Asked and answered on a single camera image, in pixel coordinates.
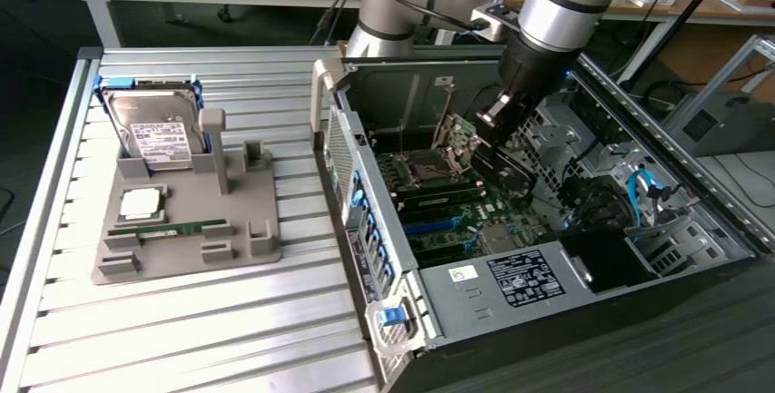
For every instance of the grey computer tower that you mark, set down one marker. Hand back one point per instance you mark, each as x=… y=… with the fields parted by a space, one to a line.
x=739 y=130

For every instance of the silver CPU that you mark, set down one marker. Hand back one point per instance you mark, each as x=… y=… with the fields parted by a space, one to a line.
x=140 y=204

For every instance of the graphics card with metal bracket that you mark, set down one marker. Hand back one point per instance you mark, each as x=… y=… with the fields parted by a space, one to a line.
x=462 y=139

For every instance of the green RAM stick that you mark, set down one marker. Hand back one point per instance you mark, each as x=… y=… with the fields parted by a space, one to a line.
x=181 y=228

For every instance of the blue expansion slot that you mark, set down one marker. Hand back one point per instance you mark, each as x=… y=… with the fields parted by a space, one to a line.
x=429 y=226

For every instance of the open PC case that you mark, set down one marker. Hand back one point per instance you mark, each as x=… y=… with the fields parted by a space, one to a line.
x=338 y=152

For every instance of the blue disk caddy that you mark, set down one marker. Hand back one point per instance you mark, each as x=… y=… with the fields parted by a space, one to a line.
x=117 y=82

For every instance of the silver chipset heatsink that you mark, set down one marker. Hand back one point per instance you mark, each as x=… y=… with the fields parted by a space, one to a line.
x=498 y=238

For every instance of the aluminium profile frame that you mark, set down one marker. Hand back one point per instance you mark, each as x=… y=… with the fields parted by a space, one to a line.
x=761 y=42

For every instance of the silver disk bay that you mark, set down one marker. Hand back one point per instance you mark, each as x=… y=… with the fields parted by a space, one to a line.
x=677 y=248

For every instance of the grey power supply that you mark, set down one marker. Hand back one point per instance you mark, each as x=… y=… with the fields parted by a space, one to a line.
x=472 y=293

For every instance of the silver hard disk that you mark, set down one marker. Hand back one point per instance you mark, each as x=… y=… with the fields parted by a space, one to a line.
x=150 y=111

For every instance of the black RAM stick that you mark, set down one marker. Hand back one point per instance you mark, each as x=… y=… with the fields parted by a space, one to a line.
x=436 y=199

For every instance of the metal socket cover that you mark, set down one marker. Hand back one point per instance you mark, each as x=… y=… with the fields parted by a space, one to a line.
x=454 y=160

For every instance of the silver drive cage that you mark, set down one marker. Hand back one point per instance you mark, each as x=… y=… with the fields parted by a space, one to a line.
x=575 y=148

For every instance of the CPU socket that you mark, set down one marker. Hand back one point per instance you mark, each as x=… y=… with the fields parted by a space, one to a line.
x=430 y=169

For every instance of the green motherboard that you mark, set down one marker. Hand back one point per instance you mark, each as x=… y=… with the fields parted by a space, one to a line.
x=472 y=213

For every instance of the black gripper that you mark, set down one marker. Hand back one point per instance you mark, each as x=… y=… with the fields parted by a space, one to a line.
x=532 y=71

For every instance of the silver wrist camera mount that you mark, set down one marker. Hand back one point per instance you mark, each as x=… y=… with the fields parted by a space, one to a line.
x=493 y=16

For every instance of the blue case latch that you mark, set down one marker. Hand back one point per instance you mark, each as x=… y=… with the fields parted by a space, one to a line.
x=389 y=316

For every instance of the grey parts rack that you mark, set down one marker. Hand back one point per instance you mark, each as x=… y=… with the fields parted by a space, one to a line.
x=193 y=248

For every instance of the black slanted stand pole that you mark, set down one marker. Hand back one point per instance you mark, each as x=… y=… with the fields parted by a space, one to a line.
x=688 y=9

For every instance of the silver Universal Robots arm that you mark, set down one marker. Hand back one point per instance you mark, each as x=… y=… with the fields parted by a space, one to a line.
x=568 y=2

